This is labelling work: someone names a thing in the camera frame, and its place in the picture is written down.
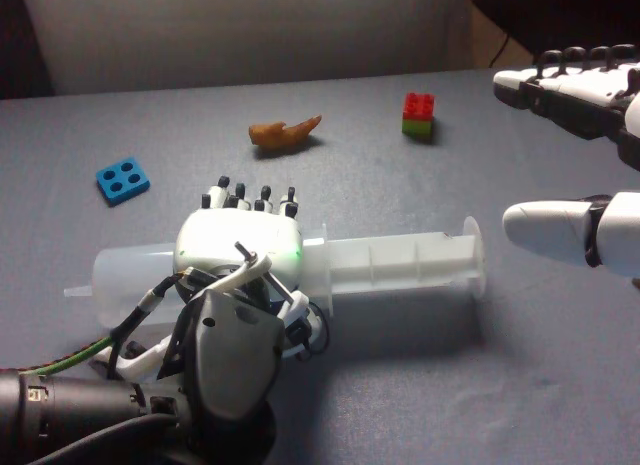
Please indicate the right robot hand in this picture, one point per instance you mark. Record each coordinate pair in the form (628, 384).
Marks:
(575, 90)

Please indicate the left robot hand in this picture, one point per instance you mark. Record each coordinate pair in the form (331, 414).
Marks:
(225, 240)

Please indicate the large clear plastic syringe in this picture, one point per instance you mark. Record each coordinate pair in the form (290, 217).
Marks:
(390, 265)

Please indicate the blue block with four holes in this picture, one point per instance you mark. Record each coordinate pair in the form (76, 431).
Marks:
(122, 197)

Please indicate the brown fried chicken toy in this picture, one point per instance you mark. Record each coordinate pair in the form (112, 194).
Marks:
(272, 135)

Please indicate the red and green toy brick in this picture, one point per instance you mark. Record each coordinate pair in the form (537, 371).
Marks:
(417, 115)

